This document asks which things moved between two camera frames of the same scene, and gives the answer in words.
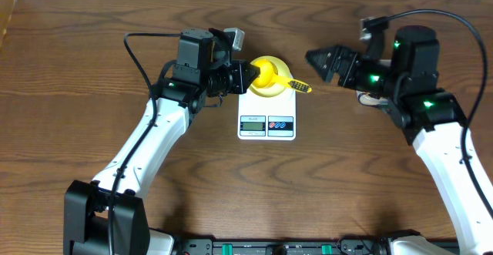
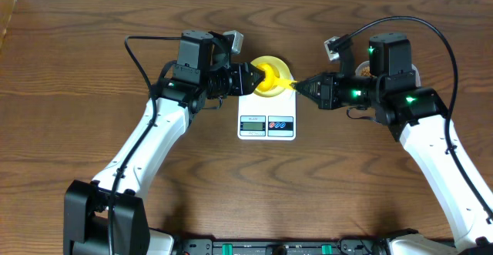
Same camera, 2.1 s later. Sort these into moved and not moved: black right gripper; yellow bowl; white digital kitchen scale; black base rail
Moved: black right gripper
Not moved: white digital kitchen scale; black base rail; yellow bowl
